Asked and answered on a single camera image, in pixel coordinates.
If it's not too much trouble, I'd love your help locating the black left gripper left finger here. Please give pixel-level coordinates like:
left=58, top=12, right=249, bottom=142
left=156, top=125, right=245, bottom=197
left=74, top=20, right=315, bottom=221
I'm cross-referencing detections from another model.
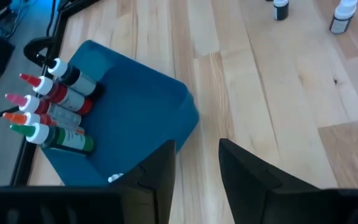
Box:
left=0, top=139, right=177, bottom=224

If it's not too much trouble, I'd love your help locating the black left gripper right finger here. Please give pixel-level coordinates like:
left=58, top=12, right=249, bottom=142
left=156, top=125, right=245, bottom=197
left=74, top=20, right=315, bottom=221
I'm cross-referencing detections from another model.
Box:
left=218, top=138, right=358, bottom=224

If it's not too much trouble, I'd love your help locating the large green food colouring bottle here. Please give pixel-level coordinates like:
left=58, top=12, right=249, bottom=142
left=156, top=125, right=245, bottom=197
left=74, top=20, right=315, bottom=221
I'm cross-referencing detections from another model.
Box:
left=9, top=123, right=95, bottom=154

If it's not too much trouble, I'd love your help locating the large red food colouring bottle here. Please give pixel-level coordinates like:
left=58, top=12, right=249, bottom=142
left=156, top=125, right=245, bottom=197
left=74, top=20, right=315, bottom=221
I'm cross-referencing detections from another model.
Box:
left=19, top=73, right=94, bottom=116

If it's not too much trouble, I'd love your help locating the large black food colouring bottle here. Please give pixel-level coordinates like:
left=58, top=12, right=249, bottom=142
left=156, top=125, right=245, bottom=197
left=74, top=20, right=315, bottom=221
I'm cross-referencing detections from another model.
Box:
left=47, top=57, right=103, bottom=98

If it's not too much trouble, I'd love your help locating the large pink food colouring bottle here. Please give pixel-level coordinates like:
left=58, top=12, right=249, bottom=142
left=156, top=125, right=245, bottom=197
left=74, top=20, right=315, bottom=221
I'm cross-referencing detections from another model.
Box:
left=4, top=93, right=83, bottom=126

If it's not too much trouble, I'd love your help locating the large orange food colouring bottle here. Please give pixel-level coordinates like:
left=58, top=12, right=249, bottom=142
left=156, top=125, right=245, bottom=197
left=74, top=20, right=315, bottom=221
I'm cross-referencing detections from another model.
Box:
left=2, top=111, right=86, bottom=136

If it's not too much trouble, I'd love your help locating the small dark dropper bottle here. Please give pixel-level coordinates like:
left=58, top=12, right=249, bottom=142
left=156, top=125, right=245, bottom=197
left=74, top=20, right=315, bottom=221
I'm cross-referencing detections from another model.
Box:
left=272, top=0, right=290, bottom=21
left=328, top=0, right=358, bottom=35

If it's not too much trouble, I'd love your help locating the blue plastic bin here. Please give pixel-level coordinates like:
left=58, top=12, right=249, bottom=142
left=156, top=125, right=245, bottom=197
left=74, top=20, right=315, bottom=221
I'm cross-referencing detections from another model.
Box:
left=40, top=39, right=200, bottom=187

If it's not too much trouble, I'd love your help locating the black table clamp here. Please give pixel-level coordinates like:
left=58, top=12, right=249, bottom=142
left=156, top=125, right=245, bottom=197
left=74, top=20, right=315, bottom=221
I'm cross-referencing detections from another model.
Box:
left=23, top=36, right=57, bottom=68

